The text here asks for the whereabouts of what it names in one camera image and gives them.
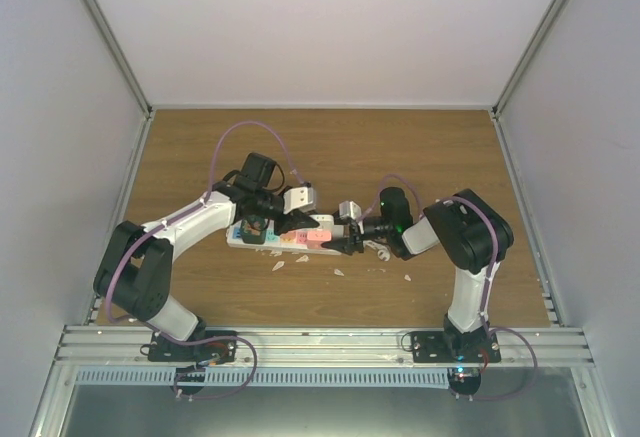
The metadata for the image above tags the white power strip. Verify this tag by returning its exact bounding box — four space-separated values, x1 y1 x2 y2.
226 214 345 255

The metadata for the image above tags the pink cube adapter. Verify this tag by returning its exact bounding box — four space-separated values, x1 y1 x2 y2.
306 229 332 249

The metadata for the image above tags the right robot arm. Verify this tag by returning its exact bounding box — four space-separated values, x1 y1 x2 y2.
322 187 514 362

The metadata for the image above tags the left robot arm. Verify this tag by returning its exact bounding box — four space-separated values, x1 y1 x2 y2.
93 152 319 361

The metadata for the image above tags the green patterned plug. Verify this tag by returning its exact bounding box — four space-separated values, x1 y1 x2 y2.
240 216 269 245

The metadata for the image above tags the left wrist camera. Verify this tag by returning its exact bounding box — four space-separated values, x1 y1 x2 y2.
283 184 318 214

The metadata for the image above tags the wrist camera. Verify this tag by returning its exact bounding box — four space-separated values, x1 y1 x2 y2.
337 201 362 222
283 184 318 214

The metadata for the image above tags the white coiled power cord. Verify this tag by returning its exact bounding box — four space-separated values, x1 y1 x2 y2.
362 239 392 263

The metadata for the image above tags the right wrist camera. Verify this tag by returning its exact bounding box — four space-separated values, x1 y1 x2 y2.
337 201 362 222

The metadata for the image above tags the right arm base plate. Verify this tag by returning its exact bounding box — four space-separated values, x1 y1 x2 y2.
400 327 502 364

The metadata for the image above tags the grey slotted cable duct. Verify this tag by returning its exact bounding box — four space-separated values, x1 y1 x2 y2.
75 366 449 389

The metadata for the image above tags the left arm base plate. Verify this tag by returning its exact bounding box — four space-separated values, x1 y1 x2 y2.
140 328 238 366

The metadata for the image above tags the aluminium front rail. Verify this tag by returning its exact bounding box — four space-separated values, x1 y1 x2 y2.
54 326 594 368

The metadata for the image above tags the left aluminium frame post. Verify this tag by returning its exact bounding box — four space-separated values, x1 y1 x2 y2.
81 0 153 120

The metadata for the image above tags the aluminium frame post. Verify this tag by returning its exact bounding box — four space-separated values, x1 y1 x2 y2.
489 0 569 120
81 0 153 120

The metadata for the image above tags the right aluminium frame post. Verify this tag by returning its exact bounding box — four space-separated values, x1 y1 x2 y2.
489 0 569 120

